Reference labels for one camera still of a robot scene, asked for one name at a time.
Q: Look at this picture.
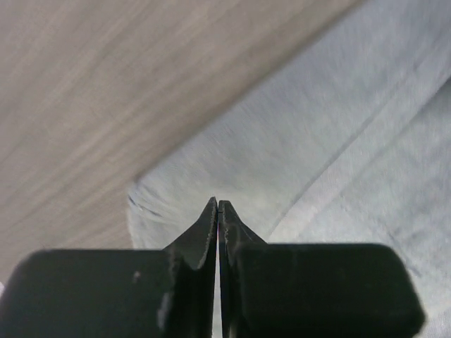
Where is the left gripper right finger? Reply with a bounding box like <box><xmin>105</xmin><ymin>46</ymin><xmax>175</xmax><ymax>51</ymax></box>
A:
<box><xmin>218</xmin><ymin>201</ymin><xmax>265</xmax><ymax>337</ymax></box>

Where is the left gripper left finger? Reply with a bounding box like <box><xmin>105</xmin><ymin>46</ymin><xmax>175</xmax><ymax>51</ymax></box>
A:
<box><xmin>161</xmin><ymin>197</ymin><xmax>218</xmax><ymax>337</ymax></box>

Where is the grey long sleeve shirt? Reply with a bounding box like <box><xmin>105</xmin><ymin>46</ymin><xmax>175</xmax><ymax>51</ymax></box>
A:
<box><xmin>128</xmin><ymin>1</ymin><xmax>450</xmax><ymax>337</ymax></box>

